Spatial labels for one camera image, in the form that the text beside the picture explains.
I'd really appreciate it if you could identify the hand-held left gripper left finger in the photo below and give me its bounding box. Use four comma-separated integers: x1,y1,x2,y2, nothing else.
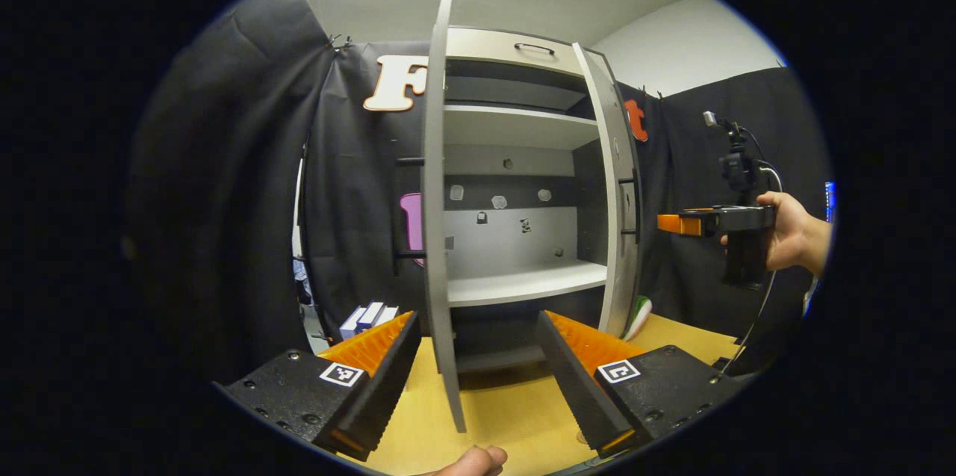
213,310,423,463

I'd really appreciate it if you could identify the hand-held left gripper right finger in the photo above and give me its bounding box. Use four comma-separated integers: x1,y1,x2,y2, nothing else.
535,309,740,462

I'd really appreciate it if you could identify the white cabinet door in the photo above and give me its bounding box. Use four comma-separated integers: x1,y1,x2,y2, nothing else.
420,0,469,434
572,42,645,340

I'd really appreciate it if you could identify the white cabinet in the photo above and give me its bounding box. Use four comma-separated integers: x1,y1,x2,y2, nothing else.
441,26,624,376

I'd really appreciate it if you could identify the white cabinet shelf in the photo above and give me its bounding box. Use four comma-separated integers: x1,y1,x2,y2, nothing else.
446,261,609,309
443,104,600,152

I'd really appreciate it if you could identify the white cabinet drawer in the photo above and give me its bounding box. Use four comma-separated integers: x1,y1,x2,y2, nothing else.
446,27,587,77

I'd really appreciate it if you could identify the white and blue box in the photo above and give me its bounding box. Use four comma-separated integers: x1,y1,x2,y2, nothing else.
356,301,400,335

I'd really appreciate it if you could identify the watermelon slice toy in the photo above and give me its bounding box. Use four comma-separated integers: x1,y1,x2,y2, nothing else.
624,295,653,342

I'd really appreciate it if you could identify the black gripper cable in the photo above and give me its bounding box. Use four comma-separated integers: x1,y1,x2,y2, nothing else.
721,161,783,376

